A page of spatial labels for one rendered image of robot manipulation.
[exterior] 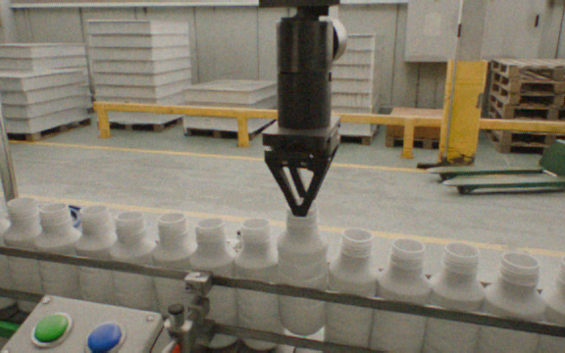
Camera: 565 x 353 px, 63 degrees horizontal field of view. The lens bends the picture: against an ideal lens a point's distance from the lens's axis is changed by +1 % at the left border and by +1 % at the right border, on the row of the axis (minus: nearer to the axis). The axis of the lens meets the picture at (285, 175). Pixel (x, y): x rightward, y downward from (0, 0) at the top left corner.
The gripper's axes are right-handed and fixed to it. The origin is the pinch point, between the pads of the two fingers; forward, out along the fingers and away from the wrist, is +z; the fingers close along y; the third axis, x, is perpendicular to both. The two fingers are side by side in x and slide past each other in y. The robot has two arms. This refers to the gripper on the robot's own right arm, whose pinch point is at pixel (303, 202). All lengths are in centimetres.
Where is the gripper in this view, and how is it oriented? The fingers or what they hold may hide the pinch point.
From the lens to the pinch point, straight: 52.2
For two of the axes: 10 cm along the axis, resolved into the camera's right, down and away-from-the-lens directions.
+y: 2.6, -3.1, 9.1
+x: -9.7, -0.7, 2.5
